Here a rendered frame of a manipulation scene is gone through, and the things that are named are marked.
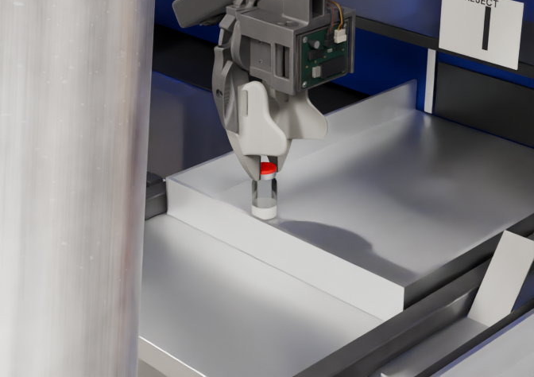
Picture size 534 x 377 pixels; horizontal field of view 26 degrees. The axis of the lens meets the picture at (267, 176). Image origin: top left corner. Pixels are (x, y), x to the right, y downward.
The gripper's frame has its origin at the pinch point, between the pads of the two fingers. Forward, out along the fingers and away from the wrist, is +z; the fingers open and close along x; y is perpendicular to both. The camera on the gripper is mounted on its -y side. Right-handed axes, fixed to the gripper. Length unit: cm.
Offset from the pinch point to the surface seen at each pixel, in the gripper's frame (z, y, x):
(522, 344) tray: 3.9, 28.6, -2.9
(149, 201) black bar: 3.7, -6.1, -7.2
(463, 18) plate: -8.8, 5.4, 20.4
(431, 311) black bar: 3.3, 22.1, -4.6
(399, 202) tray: 5.3, 7.2, 10.1
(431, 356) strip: 5.1, 24.0, -7.0
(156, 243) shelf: 5.4, -2.4, -9.7
